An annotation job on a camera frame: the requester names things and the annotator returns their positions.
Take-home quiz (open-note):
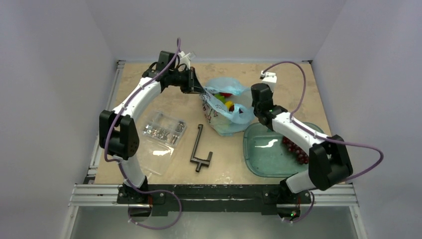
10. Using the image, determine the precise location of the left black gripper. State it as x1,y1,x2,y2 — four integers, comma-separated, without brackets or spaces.
169,67,206,95

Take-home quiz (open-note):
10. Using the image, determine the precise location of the blue plastic bag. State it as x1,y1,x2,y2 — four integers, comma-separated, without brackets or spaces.
200,77,255,136

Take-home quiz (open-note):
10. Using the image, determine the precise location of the red fake grapes bunch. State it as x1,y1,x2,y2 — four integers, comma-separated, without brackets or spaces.
282,136,310,165

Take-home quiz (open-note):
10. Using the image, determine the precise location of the green fake lime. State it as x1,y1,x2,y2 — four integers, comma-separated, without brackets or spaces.
214,94,226,104

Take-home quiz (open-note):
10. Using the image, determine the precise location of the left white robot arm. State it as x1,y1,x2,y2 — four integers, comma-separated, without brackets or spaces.
99,51,205,204

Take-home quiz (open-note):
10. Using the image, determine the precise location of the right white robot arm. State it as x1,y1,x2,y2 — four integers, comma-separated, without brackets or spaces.
251,83,353,203

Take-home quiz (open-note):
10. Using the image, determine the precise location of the red fake apple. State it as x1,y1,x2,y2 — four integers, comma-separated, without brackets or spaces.
220,93,232,98

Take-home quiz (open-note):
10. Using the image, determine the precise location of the yellow fake banana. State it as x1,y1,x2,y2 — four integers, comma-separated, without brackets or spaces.
224,101,234,111

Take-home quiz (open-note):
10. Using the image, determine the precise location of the teal plastic tray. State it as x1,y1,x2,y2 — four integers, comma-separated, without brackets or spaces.
243,123,308,177

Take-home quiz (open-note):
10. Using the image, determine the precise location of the clear plastic screw box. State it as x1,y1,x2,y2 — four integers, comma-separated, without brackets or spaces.
136,111,187,175

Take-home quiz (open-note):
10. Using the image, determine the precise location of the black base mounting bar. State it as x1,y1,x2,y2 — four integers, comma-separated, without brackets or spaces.
116,184,312,218

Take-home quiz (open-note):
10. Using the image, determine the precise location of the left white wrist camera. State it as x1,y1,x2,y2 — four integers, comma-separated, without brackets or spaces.
178,51,196,69

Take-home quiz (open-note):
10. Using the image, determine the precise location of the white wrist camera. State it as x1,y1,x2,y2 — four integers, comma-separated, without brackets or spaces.
178,51,196,69
260,71,277,92

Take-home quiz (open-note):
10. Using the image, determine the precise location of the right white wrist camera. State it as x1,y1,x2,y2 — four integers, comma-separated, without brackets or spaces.
260,71,277,92

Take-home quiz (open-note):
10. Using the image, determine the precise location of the black metal bracket tool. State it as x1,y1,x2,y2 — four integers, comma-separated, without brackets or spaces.
189,124,213,173

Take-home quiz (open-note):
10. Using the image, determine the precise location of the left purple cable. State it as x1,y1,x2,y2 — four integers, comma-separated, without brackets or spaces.
104,37,184,231

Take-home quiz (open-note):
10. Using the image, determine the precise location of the aluminium frame rail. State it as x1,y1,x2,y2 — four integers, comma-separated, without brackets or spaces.
68,184,358,207

